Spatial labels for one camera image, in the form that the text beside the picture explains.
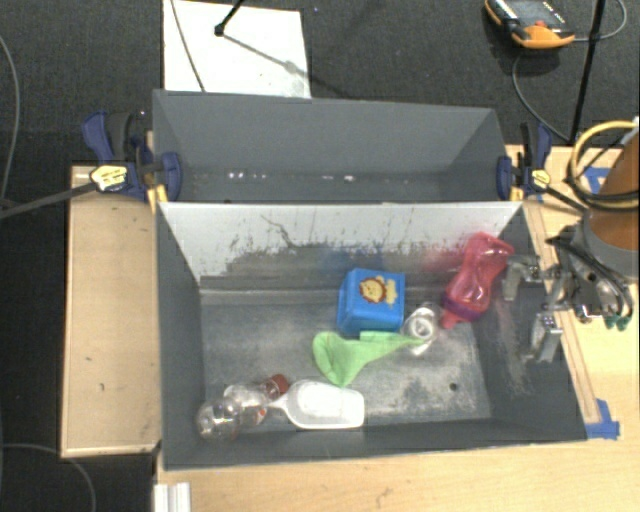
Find blue cube with lion print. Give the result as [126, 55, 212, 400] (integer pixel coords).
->
[336, 267, 407, 338]

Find green cloth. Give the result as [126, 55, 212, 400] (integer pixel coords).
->
[311, 329, 427, 389]

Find grey metal bin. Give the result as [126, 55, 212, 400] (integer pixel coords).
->
[151, 88, 589, 472]

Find clear plastic bottle, red cap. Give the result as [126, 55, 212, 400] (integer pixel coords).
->
[195, 373, 291, 443]

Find clear glass jar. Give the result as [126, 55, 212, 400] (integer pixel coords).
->
[401, 301, 445, 358]

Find pink plastic bottle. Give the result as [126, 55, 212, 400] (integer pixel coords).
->
[439, 230, 517, 331]

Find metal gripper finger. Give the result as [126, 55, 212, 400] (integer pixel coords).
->
[501, 253, 542, 302]
[521, 312, 565, 365]

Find white plastic scoop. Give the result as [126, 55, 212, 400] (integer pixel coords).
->
[268, 378, 367, 431]

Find pale wood board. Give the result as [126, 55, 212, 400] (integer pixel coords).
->
[60, 164, 164, 459]

